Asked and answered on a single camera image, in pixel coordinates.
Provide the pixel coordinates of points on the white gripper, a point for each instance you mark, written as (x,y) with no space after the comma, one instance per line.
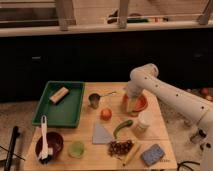
(133,90)

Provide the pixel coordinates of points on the red apple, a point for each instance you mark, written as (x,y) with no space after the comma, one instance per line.
(106,114)

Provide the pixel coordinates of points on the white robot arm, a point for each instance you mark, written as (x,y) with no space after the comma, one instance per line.
(194,108)

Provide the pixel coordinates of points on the white plastic cup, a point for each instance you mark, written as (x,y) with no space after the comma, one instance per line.
(144,120)

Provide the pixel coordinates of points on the metal measuring cup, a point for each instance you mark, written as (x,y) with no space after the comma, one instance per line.
(94,99)

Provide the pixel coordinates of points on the green plastic cup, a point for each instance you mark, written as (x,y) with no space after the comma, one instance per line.
(76,149)

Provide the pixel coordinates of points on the orange bowl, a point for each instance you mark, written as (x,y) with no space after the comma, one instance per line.
(141,103)

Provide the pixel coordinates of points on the green chili pepper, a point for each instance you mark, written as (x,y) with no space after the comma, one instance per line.
(127,123)

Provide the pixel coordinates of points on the yellow banana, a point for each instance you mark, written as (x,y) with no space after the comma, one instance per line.
(131,153)

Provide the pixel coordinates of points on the grey triangular cloth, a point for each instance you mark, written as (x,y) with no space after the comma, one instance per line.
(101,134)

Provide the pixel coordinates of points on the dark red grapes bunch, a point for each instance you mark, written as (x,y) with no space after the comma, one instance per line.
(119,148)

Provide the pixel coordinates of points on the blue sponge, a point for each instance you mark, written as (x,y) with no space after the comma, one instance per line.
(152,155)

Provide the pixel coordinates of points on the green plastic tray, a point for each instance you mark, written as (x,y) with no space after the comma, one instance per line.
(66,111)

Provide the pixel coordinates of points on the tan rectangular block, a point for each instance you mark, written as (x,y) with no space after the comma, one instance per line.
(58,95)

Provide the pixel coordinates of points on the dark red bowl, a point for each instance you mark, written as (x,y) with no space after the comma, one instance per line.
(54,140)

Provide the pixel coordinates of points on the white dish brush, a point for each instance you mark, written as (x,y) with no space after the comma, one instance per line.
(46,151)

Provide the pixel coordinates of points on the black tripod stand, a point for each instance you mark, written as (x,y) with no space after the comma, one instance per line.
(7,162)

